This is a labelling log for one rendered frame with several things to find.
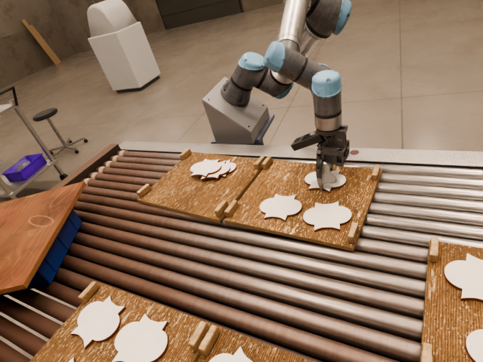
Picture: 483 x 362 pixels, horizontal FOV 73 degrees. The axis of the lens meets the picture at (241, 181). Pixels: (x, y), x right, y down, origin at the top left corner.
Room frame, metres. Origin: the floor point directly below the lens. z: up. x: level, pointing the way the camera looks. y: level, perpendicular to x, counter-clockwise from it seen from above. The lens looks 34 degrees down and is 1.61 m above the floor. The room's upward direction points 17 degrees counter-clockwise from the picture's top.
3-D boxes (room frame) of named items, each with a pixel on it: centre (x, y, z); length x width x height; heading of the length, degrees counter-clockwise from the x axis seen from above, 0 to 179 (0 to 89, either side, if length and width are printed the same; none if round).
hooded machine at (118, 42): (6.70, 1.38, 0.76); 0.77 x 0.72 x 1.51; 59
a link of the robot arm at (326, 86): (0.83, -0.29, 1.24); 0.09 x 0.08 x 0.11; 167
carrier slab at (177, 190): (1.09, 0.15, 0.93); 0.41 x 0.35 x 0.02; 48
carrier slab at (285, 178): (0.82, -0.18, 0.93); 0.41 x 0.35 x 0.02; 50
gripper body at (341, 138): (0.83, -0.29, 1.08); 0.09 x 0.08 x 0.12; 50
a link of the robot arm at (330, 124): (0.83, -0.29, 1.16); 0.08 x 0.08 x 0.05
